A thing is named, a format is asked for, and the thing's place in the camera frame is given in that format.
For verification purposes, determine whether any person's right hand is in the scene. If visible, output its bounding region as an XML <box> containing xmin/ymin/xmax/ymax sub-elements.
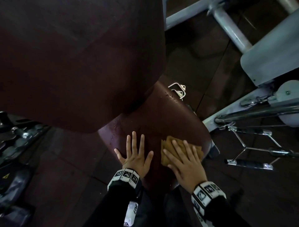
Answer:
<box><xmin>163</xmin><ymin>140</ymin><xmax>208</xmax><ymax>194</ymax></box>

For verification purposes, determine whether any person's left hand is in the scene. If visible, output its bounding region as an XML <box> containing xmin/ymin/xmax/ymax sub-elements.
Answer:
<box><xmin>114</xmin><ymin>131</ymin><xmax>154</xmax><ymax>178</ymax></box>

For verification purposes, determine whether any brown cleaning cloth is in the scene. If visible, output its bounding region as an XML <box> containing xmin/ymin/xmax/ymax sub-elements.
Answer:
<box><xmin>160</xmin><ymin>135</ymin><xmax>204</xmax><ymax>167</ymax></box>

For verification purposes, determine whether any maroon seat pad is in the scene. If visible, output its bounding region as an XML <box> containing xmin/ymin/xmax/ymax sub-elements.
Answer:
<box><xmin>98</xmin><ymin>80</ymin><xmax>213</xmax><ymax>195</ymax></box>

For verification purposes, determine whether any maroon backrest pad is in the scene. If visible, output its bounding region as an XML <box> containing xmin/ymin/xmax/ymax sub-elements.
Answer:
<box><xmin>0</xmin><ymin>0</ymin><xmax>166</xmax><ymax>133</ymax></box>

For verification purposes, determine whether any person's left forearm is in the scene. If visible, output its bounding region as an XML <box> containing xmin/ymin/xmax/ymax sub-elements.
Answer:
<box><xmin>84</xmin><ymin>185</ymin><xmax>140</xmax><ymax>227</ymax></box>

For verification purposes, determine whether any person's right forearm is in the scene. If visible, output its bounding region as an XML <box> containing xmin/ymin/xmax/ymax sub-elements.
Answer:
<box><xmin>203</xmin><ymin>196</ymin><xmax>252</xmax><ymax>227</ymax></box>

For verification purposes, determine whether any left marker wristband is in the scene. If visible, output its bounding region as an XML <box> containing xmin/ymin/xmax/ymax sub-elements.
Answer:
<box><xmin>107</xmin><ymin>168</ymin><xmax>143</xmax><ymax>192</ymax></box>

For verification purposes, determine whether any marker wristband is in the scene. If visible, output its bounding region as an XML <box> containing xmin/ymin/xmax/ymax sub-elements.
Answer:
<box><xmin>107</xmin><ymin>168</ymin><xmax>143</xmax><ymax>192</ymax></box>
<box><xmin>191</xmin><ymin>181</ymin><xmax>226</xmax><ymax>210</ymax></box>

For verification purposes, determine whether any right marker wristband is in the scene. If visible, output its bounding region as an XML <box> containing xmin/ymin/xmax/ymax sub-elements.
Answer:
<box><xmin>191</xmin><ymin>181</ymin><xmax>226</xmax><ymax>210</ymax></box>

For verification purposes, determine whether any long chrome bar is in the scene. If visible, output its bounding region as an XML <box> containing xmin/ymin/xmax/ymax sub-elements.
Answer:
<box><xmin>214</xmin><ymin>104</ymin><xmax>299</xmax><ymax>124</ymax></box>

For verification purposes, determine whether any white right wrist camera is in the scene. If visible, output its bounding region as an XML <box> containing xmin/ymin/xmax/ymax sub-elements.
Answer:
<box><xmin>192</xmin><ymin>205</ymin><xmax>211</xmax><ymax>227</ymax></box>

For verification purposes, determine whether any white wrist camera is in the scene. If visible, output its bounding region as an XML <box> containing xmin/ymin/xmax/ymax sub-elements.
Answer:
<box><xmin>123</xmin><ymin>201</ymin><xmax>139</xmax><ymax>227</ymax></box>
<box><xmin>192</xmin><ymin>205</ymin><xmax>211</xmax><ymax>227</ymax></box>

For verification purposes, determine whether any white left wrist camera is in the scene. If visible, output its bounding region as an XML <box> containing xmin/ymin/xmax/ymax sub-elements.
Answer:
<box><xmin>123</xmin><ymin>201</ymin><xmax>139</xmax><ymax>227</ymax></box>

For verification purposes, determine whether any chrome triangle cable handle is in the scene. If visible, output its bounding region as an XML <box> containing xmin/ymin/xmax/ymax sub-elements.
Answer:
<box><xmin>224</xmin><ymin>125</ymin><xmax>299</xmax><ymax>171</ymax></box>

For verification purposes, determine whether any small chrome loop handle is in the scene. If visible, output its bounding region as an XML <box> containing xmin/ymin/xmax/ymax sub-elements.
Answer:
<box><xmin>168</xmin><ymin>82</ymin><xmax>187</xmax><ymax>100</ymax></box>

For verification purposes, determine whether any black toothed adjustment rail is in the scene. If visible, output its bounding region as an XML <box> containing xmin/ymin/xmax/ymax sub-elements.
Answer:
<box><xmin>0</xmin><ymin>112</ymin><xmax>51</xmax><ymax>164</ymax></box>

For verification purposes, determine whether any pale grey cable machine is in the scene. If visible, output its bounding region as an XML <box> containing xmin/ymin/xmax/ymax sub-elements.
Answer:
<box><xmin>162</xmin><ymin>0</ymin><xmax>299</xmax><ymax>134</ymax></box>

